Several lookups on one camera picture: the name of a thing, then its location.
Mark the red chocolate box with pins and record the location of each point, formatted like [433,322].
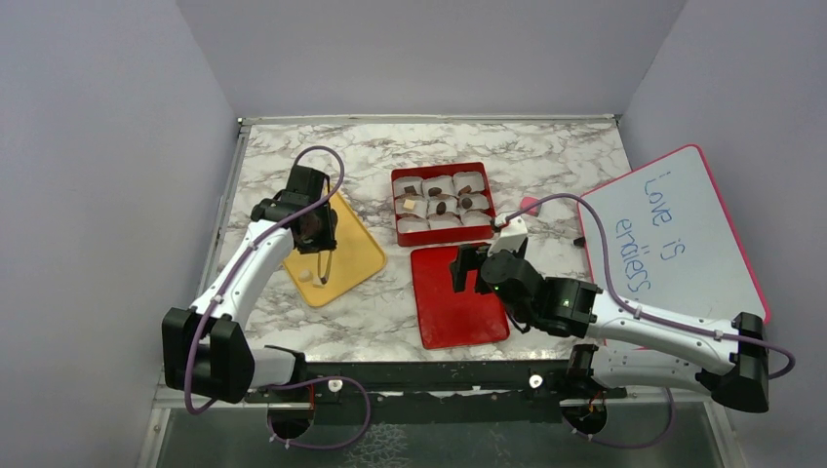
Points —
[451,235]

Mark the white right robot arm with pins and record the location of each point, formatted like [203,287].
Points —
[723,359]

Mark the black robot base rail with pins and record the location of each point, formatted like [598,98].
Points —
[339,393]

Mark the pink whiteboard eraser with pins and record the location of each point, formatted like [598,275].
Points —
[530,206]

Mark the pink framed whiteboard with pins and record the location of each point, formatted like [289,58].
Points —
[663,236]

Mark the yellow plastic tray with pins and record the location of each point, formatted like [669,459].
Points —
[357,257]

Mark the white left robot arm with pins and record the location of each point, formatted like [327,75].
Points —
[205,351]

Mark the red box lid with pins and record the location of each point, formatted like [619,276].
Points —
[449,319]

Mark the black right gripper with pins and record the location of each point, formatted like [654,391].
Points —
[469,256]

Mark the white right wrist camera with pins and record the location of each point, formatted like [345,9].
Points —
[512,234]

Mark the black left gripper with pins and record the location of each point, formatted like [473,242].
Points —
[326,241]

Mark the white paper cup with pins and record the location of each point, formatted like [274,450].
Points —
[480,202]
[474,179]
[412,224]
[451,202]
[475,218]
[444,221]
[445,182]
[400,183]
[419,211]

